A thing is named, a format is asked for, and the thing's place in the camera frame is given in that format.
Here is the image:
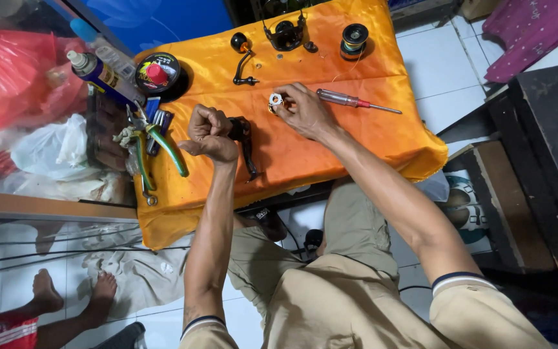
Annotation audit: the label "blue spray can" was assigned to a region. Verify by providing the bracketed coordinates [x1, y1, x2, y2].
[66, 50, 139, 108]

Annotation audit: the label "clear red-tipped screwdriver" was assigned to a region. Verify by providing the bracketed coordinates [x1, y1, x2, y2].
[316, 88, 403, 115]

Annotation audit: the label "orange satin cloth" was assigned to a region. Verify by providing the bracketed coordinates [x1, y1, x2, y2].
[133, 0, 449, 252]

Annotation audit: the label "blue panel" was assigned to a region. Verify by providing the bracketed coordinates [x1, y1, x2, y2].
[58, 0, 235, 56]

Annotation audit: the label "black fishing reel body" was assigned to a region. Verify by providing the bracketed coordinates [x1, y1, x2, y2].
[227, 116, 264, 184]

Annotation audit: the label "blue hex key set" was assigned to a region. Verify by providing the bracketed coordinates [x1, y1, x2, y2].
[143, 97, 175, 157]

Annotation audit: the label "person's right hand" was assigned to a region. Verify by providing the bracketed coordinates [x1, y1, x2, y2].
[271, 82, 339, 143]

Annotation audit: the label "person's left hand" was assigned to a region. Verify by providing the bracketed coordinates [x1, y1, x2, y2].
[177, 104, 240, 165]

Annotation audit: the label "black reel rotor with bail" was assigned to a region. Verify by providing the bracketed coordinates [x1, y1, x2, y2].
[260, 0, 307, 52]

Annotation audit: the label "purple patterned cloth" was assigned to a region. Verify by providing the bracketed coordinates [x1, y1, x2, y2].
[481, 0, 558, 84]

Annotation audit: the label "black reel handle orange knob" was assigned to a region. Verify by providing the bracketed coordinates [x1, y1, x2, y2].
[230, 32, 261, 86]

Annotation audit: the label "person's beige shirt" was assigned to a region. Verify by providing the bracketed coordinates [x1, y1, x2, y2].
[178, 253, 553, 349]

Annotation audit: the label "pair of patterned sandals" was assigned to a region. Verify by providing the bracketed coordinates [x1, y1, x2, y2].
[441, 174, 490, 244]

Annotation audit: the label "small silver wrench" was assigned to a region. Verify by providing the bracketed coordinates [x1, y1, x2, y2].
[141, 174, 159, 207]

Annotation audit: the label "red plastic bag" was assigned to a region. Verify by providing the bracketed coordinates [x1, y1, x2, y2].
[0, 22, 91, 132]

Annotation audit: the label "white plastic bag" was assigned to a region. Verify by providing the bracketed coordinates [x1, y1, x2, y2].
[10, 113, 103, 182]

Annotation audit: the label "black side table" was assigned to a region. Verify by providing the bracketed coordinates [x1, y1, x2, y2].
[508, 63, 558, 296]

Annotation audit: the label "green-handled pliers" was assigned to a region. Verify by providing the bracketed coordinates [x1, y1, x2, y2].
[112, 102, 190, 192]

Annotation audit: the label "white crumpled cloth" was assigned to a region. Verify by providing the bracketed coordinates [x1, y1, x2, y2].
[81, 228, 193, 321]

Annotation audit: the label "person's olive shorts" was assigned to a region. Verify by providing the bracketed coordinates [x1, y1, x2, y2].
[226, 177, 401, 321]

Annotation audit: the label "black cable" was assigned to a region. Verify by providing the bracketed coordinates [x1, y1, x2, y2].
[276, 216, 309, 260]

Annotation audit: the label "black line spool red cap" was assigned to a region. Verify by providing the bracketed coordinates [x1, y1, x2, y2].
[135, 52, 190, 103]

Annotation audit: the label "black reel spool with line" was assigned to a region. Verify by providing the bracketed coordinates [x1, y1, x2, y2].
[339, 23, 370, 62]

